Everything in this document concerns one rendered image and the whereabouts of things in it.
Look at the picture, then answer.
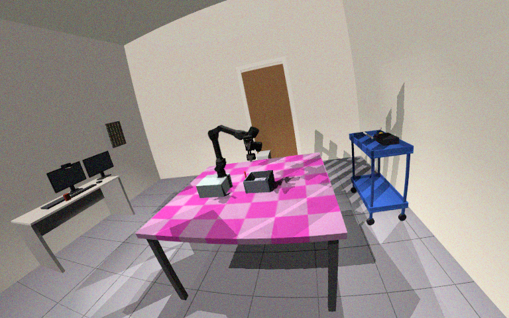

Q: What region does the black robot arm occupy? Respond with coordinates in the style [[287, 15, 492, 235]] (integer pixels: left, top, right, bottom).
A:
[[208, 125, 262, 178]]

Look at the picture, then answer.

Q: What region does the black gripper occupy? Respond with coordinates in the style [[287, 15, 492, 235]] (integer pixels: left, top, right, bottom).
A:
[[243, 135, 256, 161]]

